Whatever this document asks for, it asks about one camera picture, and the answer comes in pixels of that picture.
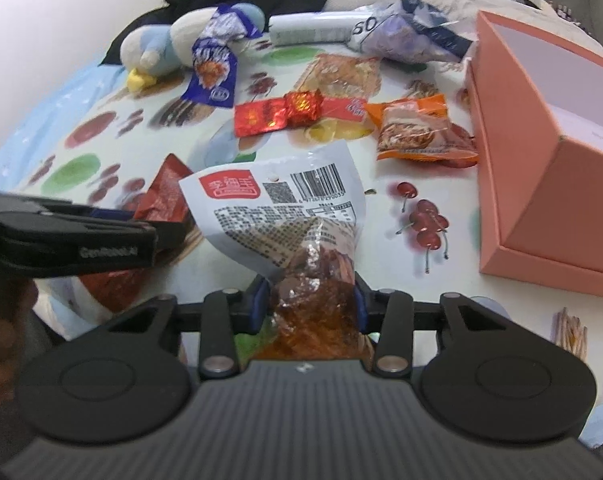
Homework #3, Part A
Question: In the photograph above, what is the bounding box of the person's left hand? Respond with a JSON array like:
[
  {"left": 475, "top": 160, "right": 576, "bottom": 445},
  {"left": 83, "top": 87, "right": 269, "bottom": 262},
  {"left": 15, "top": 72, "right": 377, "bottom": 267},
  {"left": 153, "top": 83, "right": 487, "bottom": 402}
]
[{"left": 0, "top": 281, "right": 39, "bottom": 413}]

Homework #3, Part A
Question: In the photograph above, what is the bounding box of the red foil candy packet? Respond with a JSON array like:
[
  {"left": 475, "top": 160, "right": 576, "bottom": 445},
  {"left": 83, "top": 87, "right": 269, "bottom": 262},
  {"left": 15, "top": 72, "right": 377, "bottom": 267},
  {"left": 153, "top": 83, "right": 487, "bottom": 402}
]
[{"left": 234, "top": 88, "right": 368, "bottom": 137}]

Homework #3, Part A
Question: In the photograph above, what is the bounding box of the penguin plush toy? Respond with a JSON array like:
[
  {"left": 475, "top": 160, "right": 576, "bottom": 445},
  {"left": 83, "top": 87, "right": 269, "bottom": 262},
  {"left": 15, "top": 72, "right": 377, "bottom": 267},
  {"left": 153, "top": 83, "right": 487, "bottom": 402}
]
[{"left": 120, "top": 2, "right": 264, "bottom": 94}]

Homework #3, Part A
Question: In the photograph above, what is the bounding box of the clear packet with white label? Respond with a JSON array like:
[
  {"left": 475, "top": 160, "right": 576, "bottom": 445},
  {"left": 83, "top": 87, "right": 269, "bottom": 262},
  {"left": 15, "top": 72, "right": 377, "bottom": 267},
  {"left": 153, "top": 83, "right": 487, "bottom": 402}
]
[{"left": 178, "top": 141, "right": 368, "bottom": 361}]

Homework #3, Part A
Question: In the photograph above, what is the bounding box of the clear plastic bag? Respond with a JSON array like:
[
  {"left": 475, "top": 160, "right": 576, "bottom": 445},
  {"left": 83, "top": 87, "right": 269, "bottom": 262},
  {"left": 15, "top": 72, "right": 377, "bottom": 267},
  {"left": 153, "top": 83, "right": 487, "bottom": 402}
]
[{"left": 349, "top": 0, "right": 477, "bottom": 64}]

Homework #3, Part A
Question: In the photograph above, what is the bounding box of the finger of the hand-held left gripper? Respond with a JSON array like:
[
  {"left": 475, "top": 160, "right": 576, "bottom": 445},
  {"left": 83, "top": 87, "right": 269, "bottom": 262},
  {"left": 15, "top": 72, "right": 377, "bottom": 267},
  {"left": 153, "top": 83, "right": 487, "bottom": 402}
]
[
  {"left": 71, "top": 203, "right": 135, "bottom": 222},
  {"left": 153, "top": 219, "right": 192, "bottom": 265}
]

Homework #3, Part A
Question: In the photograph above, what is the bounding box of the fruit printed cloth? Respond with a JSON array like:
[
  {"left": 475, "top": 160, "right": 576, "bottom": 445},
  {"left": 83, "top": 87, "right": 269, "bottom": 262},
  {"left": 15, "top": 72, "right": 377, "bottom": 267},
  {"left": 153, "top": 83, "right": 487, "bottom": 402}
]
[{"left": 0, "top": 40, "right": 603, "bottom": 411}]

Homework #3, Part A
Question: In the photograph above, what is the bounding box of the clear packet of orange snack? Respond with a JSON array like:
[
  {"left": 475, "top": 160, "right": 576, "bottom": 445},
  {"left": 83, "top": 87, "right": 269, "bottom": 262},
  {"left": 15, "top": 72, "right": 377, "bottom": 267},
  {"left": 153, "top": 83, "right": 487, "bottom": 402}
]
[{"left": 298, "top": 55, "right": 383, "bottom": 99}]

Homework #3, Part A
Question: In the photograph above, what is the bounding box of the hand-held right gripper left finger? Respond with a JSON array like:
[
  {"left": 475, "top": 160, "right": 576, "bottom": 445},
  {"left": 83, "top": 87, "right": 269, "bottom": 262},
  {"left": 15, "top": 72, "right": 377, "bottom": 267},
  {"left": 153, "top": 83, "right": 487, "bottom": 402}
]
[{"left": 108, "top": 275, "right": 270, "bottom": 380}]

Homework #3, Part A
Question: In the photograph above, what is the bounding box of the white tube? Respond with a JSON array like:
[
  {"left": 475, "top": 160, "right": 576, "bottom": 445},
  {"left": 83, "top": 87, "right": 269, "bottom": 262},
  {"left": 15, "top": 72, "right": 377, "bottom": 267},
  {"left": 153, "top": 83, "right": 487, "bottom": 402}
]
[{"left": 268, "top": 10, "right": 365, "bottom": 47}]

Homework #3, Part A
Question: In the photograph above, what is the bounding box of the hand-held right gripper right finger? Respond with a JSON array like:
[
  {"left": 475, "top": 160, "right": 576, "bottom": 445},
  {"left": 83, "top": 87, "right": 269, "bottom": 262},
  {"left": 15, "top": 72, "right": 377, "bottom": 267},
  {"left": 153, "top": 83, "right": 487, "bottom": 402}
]
[{"left": 354, "top": 273, "right": 508, "bottom": 380}]

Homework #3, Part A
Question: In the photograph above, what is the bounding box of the blue snack packet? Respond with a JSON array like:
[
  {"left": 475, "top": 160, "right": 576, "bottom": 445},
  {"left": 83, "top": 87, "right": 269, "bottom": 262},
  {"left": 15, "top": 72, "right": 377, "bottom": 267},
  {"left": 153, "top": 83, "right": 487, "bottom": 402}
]
[{"left": 180, "top": 4, "right": 262, "bottom": 110}]

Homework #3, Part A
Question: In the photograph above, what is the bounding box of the pink cardboard box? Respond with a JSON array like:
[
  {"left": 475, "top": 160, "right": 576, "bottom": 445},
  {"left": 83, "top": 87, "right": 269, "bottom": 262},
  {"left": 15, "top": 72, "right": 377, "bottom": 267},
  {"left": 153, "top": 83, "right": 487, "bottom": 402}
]
[{"left": 463, "top": 10, "right": 603, "bottom": 302}]

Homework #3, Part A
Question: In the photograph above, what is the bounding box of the dark red snack packet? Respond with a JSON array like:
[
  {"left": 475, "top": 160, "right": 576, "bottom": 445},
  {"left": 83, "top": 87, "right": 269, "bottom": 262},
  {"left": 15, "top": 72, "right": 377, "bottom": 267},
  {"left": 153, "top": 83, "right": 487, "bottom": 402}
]
[{"left": 131, "top": 154, "right": 195, "bottom": 227}]

